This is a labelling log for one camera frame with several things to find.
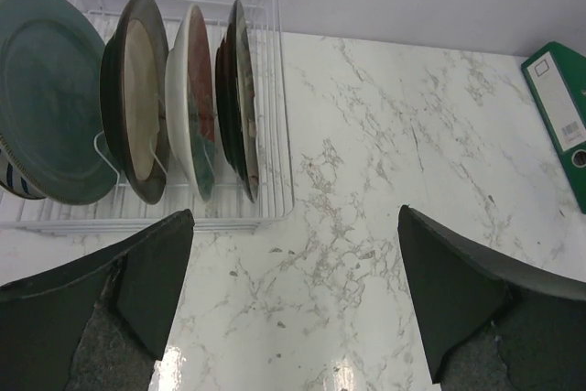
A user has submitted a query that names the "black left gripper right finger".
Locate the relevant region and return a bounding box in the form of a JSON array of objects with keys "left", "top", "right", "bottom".
[{"left": 398, "top": 205, "right": 585, "bottom": 390}]

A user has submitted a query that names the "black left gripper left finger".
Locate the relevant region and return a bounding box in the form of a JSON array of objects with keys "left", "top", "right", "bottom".
[{"left": 1, "top": 210, "right": 194, "bottom": 390}]

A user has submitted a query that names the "white blue striped plate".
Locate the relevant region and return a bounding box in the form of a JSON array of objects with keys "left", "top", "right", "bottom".
[{"left": 1, "top": 136, "right": 47, "bottom": 201}]

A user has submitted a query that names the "teal green plate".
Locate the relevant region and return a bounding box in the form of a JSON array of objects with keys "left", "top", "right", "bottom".
[{"left": 1, "top": 0, "right": 116, "bottom": 205}]

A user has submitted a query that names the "red and teal floral plate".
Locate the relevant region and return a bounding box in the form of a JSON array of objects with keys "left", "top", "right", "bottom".
[{"left": 165, "top": 4, "right": 216, "bottom": 203}]

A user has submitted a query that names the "brown rimmed cream plate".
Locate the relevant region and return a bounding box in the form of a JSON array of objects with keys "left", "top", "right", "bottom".
[{"left": 100, "top": 0, "right": 170, "bottom": 204}]

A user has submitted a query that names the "dark patterned rim plate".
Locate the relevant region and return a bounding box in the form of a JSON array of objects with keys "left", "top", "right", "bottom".
[{"left": 215, "top": 0, "right": 259, "bottom": 203}]

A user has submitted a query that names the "green ring binder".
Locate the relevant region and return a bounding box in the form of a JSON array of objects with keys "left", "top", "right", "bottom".
[{"left": 521, "top": 41, "right": 585, "bottom": 211}]

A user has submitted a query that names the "white wire dish rack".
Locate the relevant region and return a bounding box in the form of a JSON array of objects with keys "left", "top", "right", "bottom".
[{"left": 1, "top": 0, "right": 294, "bottom": 234}]

